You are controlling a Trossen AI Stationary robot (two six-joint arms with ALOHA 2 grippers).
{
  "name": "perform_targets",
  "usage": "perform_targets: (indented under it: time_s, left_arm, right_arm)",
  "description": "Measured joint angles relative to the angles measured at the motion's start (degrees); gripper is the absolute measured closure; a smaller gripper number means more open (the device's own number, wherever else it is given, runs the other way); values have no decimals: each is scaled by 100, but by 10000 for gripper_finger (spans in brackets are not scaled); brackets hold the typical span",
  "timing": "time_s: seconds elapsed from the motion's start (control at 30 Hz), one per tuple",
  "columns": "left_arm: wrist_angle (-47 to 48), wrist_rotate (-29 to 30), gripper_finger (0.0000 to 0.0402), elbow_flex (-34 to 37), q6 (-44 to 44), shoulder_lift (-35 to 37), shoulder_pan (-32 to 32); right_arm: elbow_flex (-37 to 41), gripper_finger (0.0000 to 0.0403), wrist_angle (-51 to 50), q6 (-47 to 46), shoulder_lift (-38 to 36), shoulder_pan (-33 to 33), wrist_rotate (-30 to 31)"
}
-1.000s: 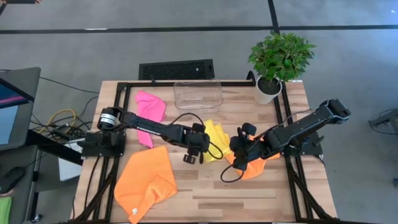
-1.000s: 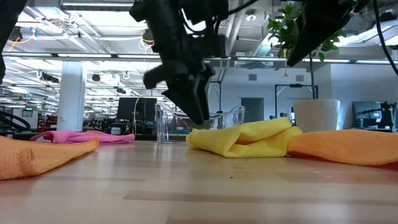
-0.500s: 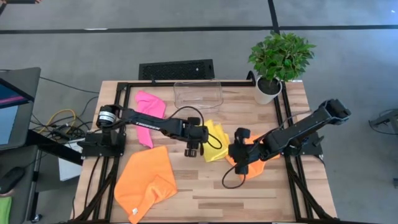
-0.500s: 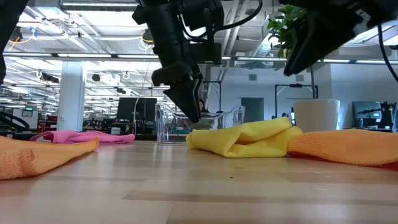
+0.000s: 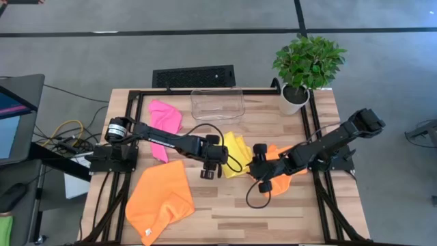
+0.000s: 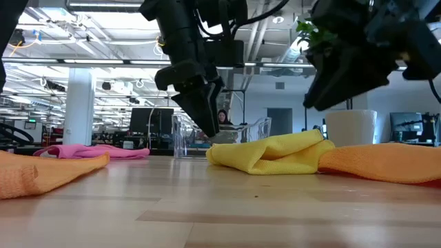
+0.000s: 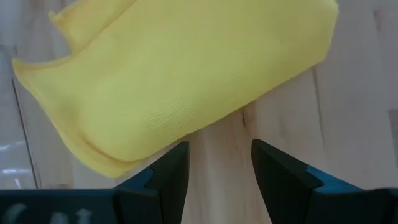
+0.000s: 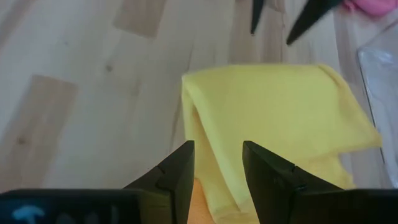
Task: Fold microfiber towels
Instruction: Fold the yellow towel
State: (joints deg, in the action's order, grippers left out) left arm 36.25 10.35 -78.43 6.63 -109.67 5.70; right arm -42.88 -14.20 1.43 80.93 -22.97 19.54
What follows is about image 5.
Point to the computer monitor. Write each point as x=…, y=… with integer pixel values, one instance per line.
x=20, y=119

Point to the clear plastic bin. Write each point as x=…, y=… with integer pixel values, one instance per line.
x=218, y=106

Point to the white plant pot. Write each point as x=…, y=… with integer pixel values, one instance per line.
x=290, y=107

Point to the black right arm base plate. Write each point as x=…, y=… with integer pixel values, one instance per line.
x=341, y=160

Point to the black aluminium table frame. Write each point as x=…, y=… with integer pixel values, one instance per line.
x=164, y=92

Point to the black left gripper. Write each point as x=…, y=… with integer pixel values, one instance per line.
x=213, y=155

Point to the orange microfiber towel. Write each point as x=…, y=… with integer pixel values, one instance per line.
x=281, y=186
x=157, y=201

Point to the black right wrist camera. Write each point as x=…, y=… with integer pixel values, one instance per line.
x=265, y=187

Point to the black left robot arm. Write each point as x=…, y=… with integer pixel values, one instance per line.
x=160, y=138

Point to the yellow microfiber towel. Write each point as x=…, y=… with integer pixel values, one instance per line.
x=235, y=150

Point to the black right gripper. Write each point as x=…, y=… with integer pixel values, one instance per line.
x=261, y=171

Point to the pink microfiber towel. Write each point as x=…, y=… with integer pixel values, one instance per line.
x=164, y=116

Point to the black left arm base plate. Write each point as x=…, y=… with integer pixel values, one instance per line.
x=109, y=164

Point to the green leafy plant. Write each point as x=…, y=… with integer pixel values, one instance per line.
x=309, y=61

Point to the dark side desk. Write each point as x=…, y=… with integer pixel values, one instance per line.
x=17, y=171

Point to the green cloth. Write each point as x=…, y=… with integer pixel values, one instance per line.
x=5, y=232

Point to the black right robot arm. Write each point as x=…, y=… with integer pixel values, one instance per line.
x=327, y=140

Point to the white paper sheet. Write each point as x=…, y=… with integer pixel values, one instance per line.
x=76, y=184

